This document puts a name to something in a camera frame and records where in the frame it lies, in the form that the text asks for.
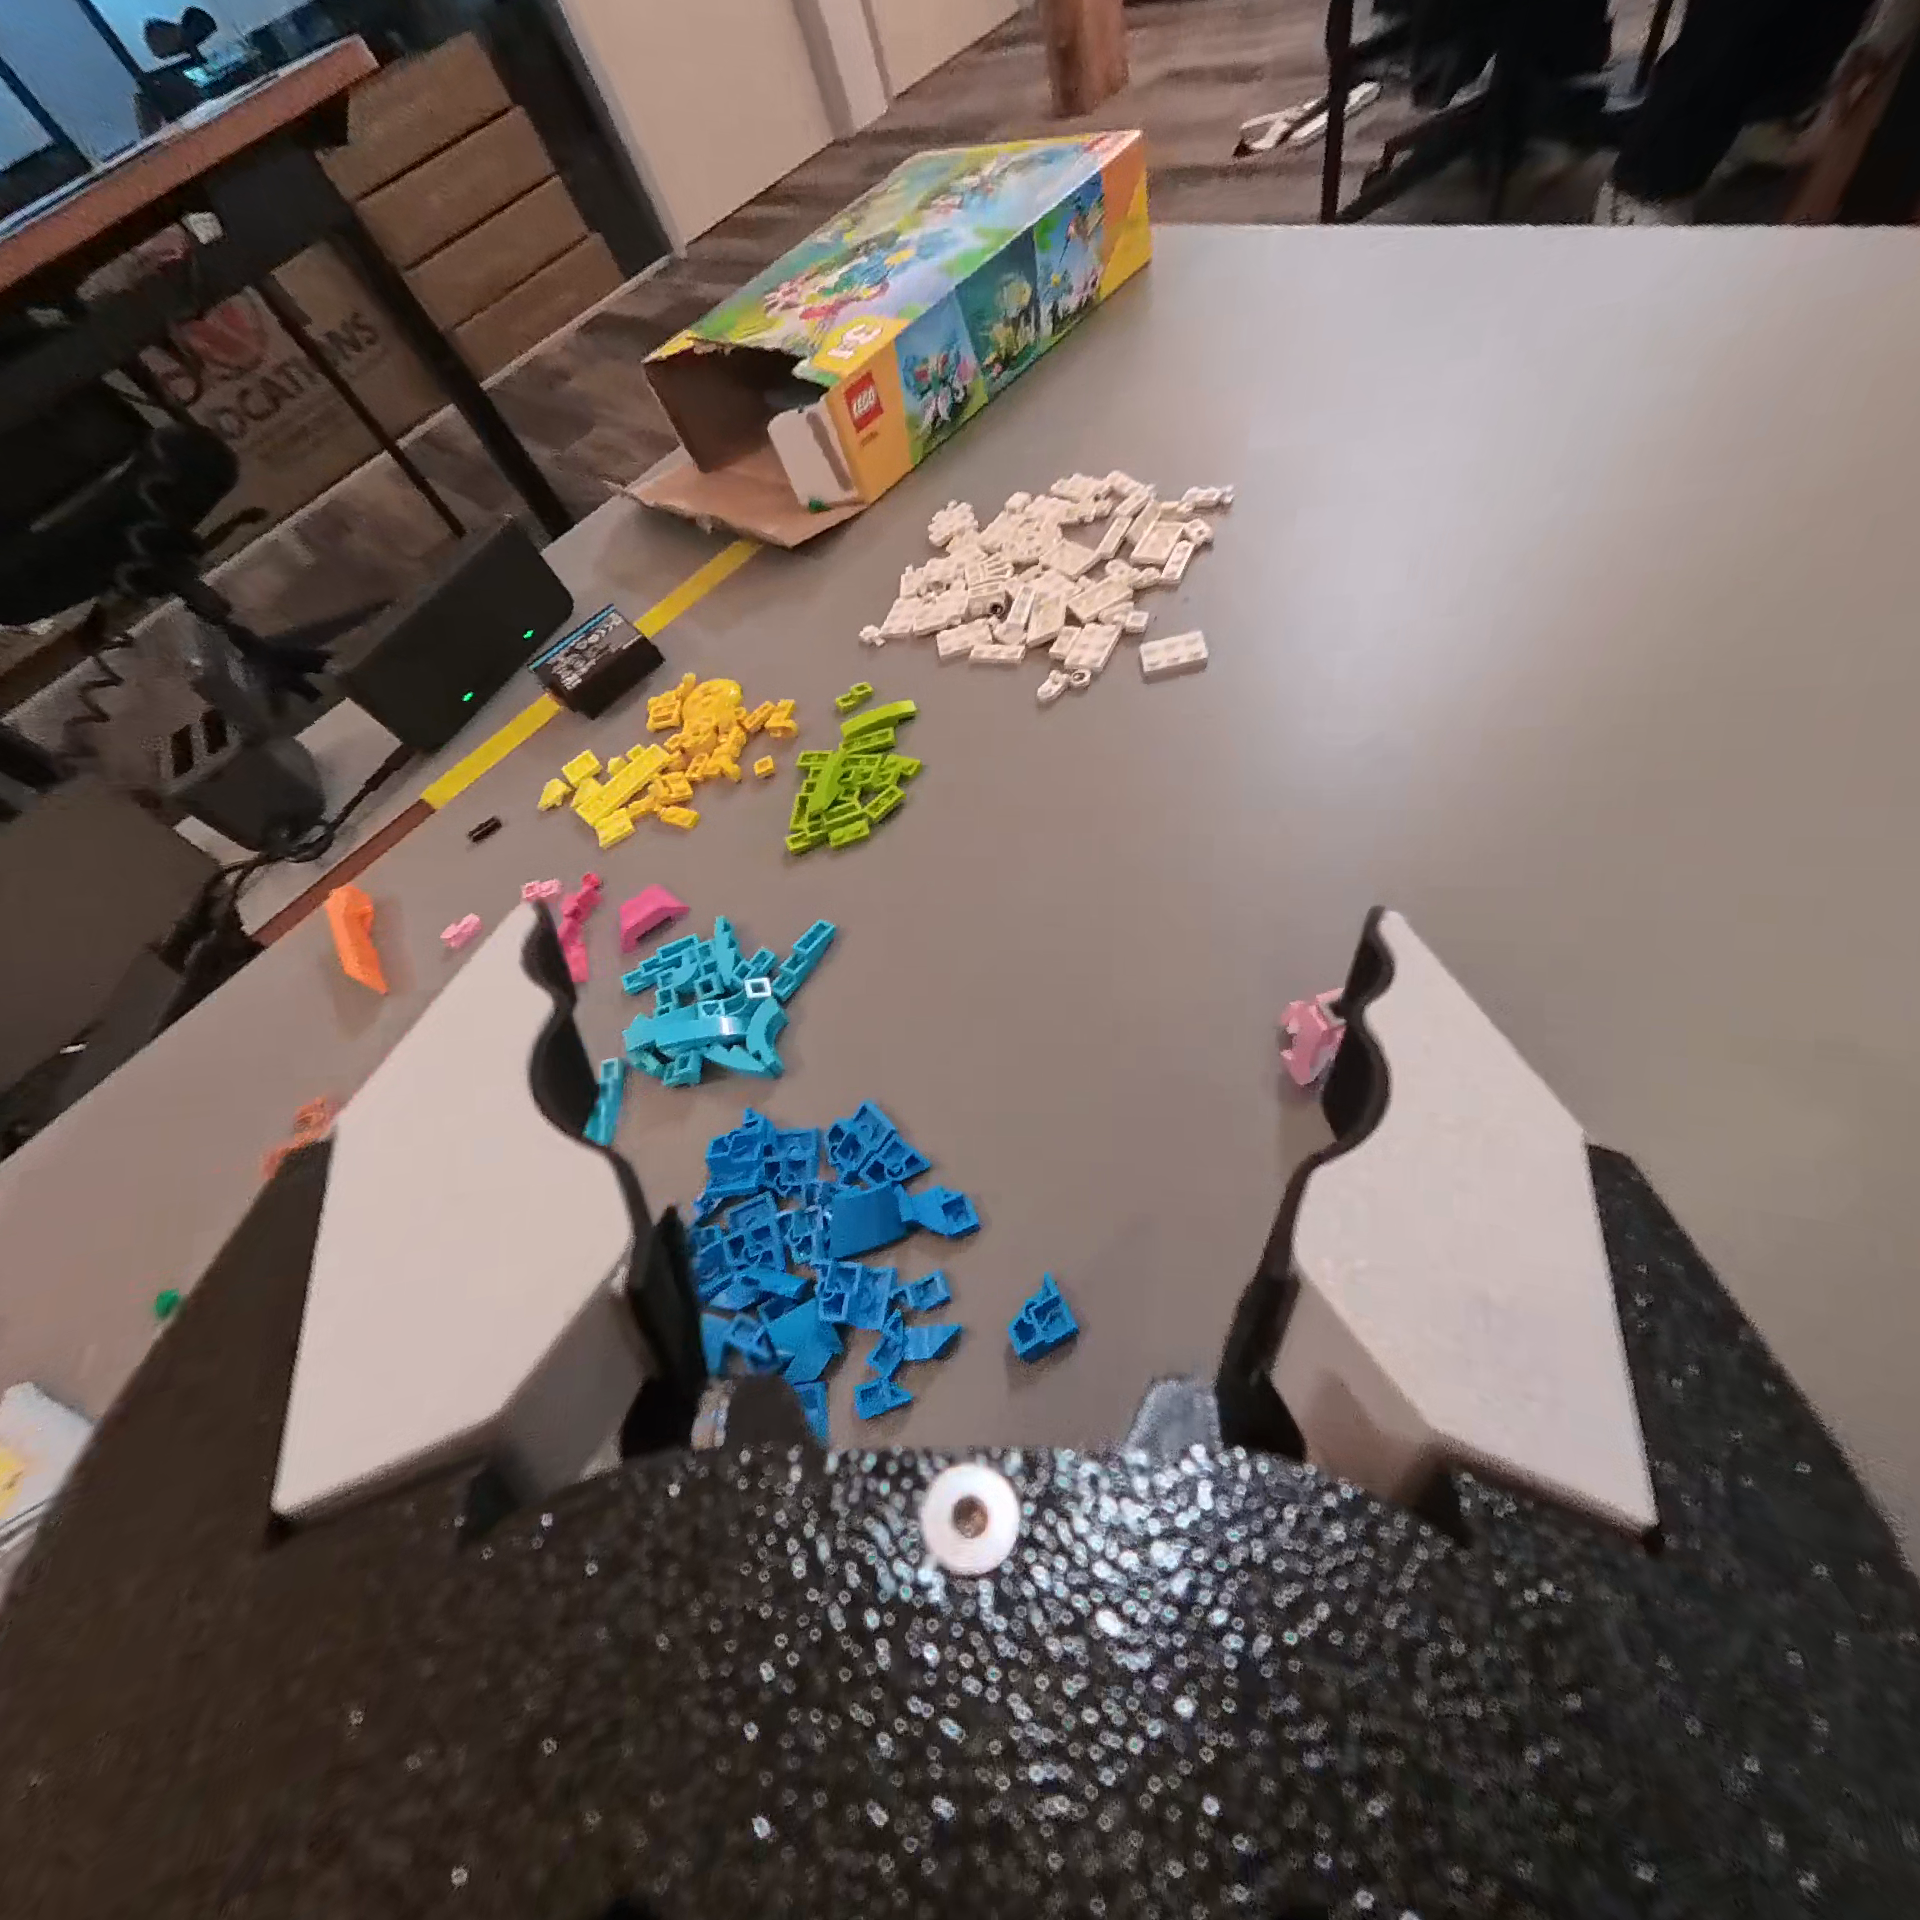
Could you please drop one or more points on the wooden side table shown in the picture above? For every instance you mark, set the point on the wooden side table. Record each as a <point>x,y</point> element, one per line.
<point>182,137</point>

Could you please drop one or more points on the light pink lego piece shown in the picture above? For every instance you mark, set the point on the light pink lego piece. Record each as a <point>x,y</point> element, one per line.
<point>1310,1037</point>

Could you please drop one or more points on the pile of white lego pieces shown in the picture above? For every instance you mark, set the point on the pile of white lego pieces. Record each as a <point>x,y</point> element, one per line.
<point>1049,580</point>

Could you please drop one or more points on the pile of lime lego pieces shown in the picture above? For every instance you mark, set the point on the pile of lime lego pieces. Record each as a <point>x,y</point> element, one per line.
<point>856,781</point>

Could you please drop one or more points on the pile of magenta lego pieces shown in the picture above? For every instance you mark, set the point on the pile of magenta lego pieces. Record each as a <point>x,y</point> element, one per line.
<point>647,917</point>

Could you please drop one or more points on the wooden post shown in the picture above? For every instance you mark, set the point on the wooden post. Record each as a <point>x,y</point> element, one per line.
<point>1083,53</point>

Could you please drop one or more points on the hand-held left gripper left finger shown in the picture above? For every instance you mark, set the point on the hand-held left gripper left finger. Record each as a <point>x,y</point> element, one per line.
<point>451,1276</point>

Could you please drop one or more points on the cardboard lego box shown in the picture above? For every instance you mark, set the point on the cardboard lego box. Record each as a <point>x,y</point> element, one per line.
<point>930,300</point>

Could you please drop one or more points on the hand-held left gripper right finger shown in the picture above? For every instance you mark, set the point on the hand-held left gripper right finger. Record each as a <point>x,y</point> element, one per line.
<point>1454,1276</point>

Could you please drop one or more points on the stack of cardboard boxes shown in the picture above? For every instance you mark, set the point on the stack of cardboard boxes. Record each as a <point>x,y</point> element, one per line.
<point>451,225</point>

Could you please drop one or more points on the pile of blue lego pieces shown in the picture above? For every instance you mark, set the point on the pile of blue lego pieces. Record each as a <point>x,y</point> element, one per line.
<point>825,1245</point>

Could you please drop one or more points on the pile of yellow lego pieces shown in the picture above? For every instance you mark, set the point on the pile of yellow lego pieces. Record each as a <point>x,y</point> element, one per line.
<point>668,765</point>

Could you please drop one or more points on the instruction booklet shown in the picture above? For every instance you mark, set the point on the instruction booklet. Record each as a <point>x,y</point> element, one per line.
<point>38,1470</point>

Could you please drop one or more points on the black power box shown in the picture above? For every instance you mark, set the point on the black power box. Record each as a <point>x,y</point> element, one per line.
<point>457,639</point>

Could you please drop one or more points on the pile of tan lego pieces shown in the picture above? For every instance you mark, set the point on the pile of tan lego pieces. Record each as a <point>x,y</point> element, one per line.
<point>305,1132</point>

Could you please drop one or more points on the pile of cyan lego pieces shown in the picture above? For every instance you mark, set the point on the pile of cyan lego pieces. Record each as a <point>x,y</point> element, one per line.
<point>714,1004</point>

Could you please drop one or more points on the orange brick separator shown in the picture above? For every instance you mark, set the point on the orange brick separator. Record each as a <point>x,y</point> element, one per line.
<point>356,938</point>

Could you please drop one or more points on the blue-labelled black battery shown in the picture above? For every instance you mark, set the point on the blue-labelled black battery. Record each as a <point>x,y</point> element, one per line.
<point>598,661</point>

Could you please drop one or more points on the yellow tape strip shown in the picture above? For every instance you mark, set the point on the yellow tape strip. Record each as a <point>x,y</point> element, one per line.
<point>705,580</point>

